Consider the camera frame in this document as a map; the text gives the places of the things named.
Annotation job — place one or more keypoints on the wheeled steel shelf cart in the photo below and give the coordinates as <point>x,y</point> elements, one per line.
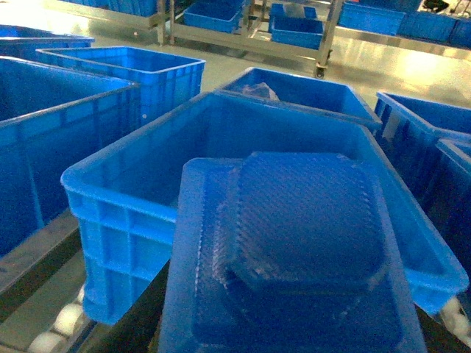
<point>244,26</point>

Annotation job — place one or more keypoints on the blue plastic bin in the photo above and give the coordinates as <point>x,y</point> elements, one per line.
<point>51,118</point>
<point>166,80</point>
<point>410,130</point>
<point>304,93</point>
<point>125,195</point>

